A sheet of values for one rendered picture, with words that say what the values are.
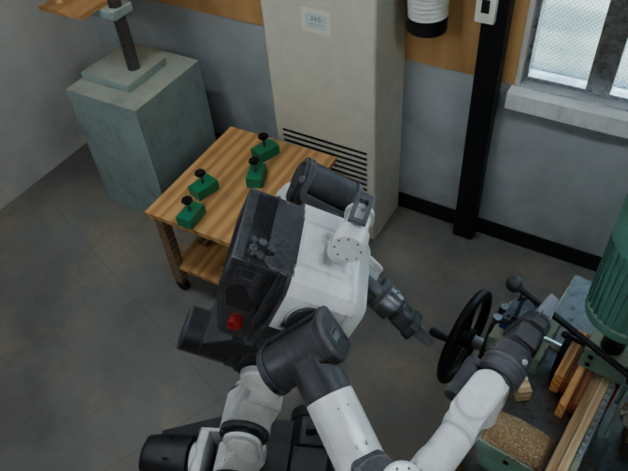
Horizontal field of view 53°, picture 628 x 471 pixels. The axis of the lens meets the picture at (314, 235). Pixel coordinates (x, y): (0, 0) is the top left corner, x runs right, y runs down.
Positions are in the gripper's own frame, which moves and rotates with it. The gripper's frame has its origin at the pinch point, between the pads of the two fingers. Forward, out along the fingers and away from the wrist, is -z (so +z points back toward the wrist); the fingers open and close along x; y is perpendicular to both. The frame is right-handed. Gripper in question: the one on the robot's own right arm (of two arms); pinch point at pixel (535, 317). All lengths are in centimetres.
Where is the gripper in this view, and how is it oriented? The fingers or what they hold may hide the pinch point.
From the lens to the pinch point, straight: 140.8
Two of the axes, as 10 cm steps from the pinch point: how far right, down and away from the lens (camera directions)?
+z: -6.0, 6.0, -5.2
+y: 7.7, 6.2, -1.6
